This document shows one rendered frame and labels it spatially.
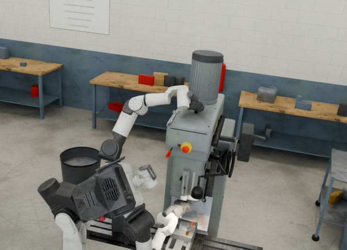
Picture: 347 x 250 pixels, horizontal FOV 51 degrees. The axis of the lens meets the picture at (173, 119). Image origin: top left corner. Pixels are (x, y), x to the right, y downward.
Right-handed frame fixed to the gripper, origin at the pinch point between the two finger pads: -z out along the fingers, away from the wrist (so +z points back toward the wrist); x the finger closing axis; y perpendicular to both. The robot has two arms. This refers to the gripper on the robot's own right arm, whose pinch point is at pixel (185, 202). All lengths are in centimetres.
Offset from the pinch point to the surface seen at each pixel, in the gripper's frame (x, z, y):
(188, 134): -7, 22, -60
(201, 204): 2.1, -34.6, 21.6
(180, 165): 1.7, 10.4, -32.4
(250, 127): -23, -40, -50
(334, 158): -72, -239, 37
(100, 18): 363, -324, -61
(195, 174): -8.1, 7.2, -28.0
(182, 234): -3.4, 6.6, 20.7
